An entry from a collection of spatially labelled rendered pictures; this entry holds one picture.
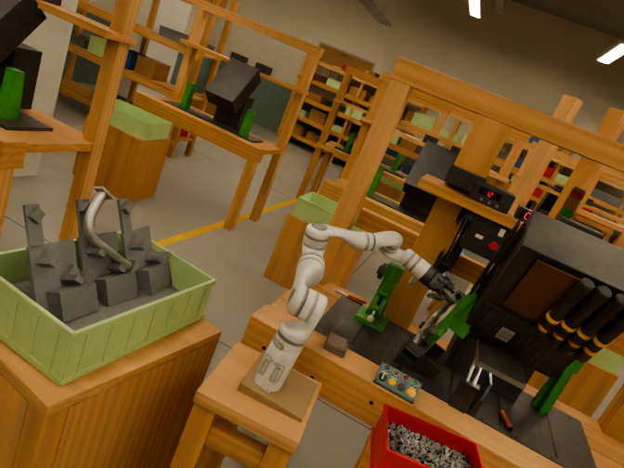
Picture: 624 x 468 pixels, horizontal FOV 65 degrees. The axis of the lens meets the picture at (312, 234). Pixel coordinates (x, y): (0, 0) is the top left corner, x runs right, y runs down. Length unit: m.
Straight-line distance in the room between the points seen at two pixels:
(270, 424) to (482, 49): 11.02
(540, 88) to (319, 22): 5.24
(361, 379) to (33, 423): 0.97
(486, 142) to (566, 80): 9.90
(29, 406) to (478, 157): 1.75
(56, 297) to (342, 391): 0.96
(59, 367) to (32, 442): 0.20
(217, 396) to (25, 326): 0.54
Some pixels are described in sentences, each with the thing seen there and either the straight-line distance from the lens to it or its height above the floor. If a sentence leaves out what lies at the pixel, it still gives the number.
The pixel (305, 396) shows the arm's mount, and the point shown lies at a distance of 1.59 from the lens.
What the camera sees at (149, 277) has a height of 0.91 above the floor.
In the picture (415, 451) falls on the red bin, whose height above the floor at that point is 0.89.
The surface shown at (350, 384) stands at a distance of 1.76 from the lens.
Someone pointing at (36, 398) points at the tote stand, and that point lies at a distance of 1.45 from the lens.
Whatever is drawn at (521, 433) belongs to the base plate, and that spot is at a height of 0.90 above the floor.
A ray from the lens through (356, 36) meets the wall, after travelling 12.39.
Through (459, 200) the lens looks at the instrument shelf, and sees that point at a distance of 2.00.
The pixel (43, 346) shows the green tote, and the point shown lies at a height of 0.86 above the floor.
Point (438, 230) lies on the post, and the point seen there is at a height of 1.35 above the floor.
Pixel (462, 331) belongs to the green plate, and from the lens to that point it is 1.87.
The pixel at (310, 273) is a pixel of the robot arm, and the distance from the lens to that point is 1.50.
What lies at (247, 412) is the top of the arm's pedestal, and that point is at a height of 0.85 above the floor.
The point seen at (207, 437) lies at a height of 0.71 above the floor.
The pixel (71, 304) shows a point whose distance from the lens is 1.61.
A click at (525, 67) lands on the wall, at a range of 11.93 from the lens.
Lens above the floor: 1.76
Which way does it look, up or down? 17 degrees down
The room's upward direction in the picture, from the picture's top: 23 degrees clockwise
